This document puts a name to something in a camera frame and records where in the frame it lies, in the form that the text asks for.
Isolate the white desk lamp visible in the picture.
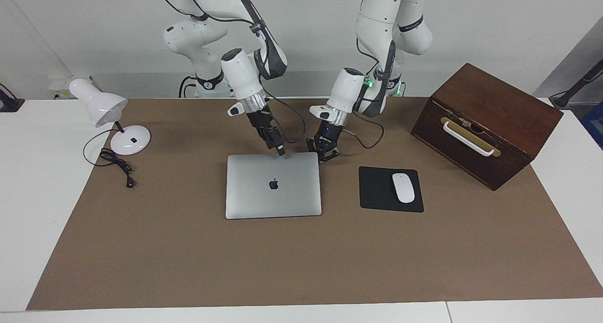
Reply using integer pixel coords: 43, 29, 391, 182
69, 78, 152, 156

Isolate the black right base cable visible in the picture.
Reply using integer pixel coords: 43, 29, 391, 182
178, 76, 196, 98

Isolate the white computer mouse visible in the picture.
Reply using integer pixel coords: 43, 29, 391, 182
392, 173, 416, 204

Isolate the brass handle plate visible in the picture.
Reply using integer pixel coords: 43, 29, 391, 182
440, 117, 501, 158

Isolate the black camera stand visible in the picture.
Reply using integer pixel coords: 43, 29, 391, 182
549, 58, 603, 110

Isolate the brown table mat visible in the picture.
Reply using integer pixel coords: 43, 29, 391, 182
26, 97, 603, 311

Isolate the blue crate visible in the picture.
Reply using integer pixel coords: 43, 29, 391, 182
580, 102, 603, 150

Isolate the black lamp power cable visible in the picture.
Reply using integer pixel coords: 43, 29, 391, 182
83, 128, 136, 189

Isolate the black clamp mount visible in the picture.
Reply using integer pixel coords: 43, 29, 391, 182
0, 83, 25, 113

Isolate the dark brown wooden box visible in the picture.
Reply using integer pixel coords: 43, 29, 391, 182
410, 63, 564, 192

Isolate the silver Apple laptop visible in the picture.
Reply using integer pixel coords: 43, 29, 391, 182
225, 152, 322, 220

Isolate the white box handle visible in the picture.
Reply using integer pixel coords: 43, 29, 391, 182
443, 121, 495, 157

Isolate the black mouse pad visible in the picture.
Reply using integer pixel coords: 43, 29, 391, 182
359, 166, 424, 213

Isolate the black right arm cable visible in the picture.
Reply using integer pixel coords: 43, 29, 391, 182
153, 0, 307, 145

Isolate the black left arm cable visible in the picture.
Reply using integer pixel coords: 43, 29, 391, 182
349, 36, 385, 150

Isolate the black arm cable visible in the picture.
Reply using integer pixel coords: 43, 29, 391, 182
349, 36, 385, 150
153, 0, 307, 145

